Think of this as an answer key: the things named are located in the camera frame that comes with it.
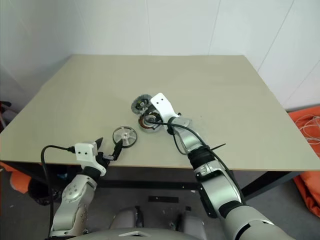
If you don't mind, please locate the round gray housing lid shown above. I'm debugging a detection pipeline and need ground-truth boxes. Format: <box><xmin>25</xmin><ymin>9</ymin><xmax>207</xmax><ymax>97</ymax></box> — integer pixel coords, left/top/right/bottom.
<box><xmin>130</xmin><ymin>93</ymin><xmax>154</xmax><ymax>115</ymax></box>

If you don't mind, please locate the orange bag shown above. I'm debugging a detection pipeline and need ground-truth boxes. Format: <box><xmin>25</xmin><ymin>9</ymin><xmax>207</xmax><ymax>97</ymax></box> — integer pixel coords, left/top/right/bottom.
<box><xmin>0</xmin><ymin>161</ymin><xmax>33</xmax><ymax>195</ymax></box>
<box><xmin>292</xmin><ymin>171</ymin><xmax>320</xmax><ymax>221</ymax></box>

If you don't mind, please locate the black plastic bag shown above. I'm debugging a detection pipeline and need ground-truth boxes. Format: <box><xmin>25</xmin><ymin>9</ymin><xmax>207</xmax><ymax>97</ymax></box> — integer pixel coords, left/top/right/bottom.
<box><xmin>27</xmin><ymin>174</ymin><xmax>55</xmax><ymax>207</ymax></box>

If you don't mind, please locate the round gray motor housing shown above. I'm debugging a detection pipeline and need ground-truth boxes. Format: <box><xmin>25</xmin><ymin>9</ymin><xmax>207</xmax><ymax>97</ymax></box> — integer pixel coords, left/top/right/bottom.
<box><xmin>136</xmin><ymin>112</ymin><xmax>167</xmax><ymax>134</ymax></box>

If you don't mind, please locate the black zip tie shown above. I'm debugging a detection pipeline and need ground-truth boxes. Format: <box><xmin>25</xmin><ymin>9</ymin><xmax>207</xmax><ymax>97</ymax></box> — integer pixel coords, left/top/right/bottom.
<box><xmin>199</xmin><ymin>142</ymin><xmax>227</xmax><ymax>153</ymax></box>

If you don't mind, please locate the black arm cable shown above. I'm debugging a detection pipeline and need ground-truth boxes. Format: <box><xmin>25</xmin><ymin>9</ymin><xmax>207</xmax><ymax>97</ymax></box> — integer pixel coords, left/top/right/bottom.
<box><xmin>151</xmin><ymin>121</ymin><xmax>247</xmax><ymax>204</ymax></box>
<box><xmin>40</xmin><ymin>145</ymin><xmax>76</xmax><ymax>233</ymax></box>

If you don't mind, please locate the black tape strip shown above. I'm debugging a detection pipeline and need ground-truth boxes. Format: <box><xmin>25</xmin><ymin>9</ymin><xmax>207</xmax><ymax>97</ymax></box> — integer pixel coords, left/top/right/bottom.
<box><xmin>148</xmin><ymin>195</ymin><xmax>180</xmax><ymax>204</ymax></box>

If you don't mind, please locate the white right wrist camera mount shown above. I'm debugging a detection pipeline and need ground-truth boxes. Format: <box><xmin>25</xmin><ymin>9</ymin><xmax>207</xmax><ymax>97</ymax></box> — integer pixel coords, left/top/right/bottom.
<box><xmin>150</xmin><ymin>92</ymin><xmax>182</xmax><ymax>124</ymax></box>

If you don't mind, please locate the silver robot torso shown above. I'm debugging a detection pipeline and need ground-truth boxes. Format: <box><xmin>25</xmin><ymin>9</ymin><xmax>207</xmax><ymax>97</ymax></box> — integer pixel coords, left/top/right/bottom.
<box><xmin>83</xmin><ymin>224</ymin><xmax>227</xmax><ymax>240</ymax></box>

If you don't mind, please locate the black table frame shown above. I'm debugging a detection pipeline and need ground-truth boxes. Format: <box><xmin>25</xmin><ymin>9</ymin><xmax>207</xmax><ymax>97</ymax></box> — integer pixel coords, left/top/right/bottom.
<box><xmin>4</xmin><ymin>161</ymin><xmax>305</xmax><ymax>201</ymax></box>

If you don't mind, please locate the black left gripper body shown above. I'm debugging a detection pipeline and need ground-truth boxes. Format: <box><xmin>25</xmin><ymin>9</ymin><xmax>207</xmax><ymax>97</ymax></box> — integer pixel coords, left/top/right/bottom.
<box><xmin>96</xmin><ymin>150</ymin><xmax>114</xmax><ymax>168</ymax></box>

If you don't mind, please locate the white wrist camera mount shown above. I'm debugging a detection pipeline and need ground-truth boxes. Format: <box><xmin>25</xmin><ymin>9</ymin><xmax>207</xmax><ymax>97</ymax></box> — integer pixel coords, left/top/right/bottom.
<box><xmin>74</xmin><ymin>141</ymin><xmax>109</xmax><ymax>176</ymax></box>
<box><xmin>150</xmin><ymin>92</ymin><xmax>182</xmax><ymax>124</ymax></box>

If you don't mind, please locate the orange cloth with cords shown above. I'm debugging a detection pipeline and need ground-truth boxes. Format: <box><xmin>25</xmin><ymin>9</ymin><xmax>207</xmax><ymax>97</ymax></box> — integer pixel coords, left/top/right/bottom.
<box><xmin>287</xmin><ymin>105</ymin><xmax>320</xmax><ymax>159</ymax></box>

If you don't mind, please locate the white cord bundle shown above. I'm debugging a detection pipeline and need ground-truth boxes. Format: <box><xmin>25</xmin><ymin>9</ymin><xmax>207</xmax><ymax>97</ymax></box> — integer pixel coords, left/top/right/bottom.
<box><xmin>294</xmin><ymin>113</ymin><xmax>320</xmax><ymax>151</ymax></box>

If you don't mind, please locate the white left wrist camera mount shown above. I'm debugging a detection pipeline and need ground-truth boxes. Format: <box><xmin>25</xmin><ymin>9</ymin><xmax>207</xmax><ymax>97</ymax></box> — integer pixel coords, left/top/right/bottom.
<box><xmin>74</xmin><ymin>141</ymin><xmax>109</xmax><ymax>176</ymax></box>

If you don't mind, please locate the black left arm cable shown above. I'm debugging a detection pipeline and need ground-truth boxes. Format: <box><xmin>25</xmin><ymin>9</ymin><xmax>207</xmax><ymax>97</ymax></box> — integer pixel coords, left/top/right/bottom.
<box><xmin>40</xmin><ymin>145</ymin><xmax>76</xmax><ymax>233</ymax></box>

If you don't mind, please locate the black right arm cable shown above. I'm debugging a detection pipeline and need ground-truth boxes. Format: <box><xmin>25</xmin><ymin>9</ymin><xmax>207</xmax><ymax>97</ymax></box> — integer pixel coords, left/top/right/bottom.
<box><xmin>151</xmin><ymin>121</ymin><xmax>247</xmax><ymax>204</ymax></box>

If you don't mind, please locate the silver spoked rotor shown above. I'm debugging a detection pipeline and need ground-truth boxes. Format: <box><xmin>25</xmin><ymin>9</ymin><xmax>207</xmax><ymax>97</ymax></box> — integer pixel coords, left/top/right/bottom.
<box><xmin>112</xmin><ymin>125</ymin><xmax>138</xmax><ymax>149</ymax></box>

